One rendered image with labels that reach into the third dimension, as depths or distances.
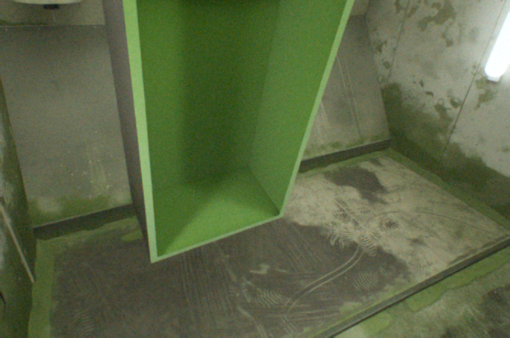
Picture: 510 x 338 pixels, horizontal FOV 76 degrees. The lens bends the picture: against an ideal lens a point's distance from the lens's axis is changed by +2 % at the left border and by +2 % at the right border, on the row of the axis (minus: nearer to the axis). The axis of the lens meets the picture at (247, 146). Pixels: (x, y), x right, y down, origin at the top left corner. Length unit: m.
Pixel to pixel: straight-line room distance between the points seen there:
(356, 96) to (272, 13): 1.75
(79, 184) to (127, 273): 0.60
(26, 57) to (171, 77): 1.20
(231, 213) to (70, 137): 1.10
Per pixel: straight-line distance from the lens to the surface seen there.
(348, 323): 1.77
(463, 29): 2.70
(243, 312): 1.71
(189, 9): 1.15
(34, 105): 2.20
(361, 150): 2.90
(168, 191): 1.57
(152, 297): 1.79
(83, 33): 2.30
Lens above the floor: 1.47
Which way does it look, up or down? 30 degrees down
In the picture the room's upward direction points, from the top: 2 degrees clockwise
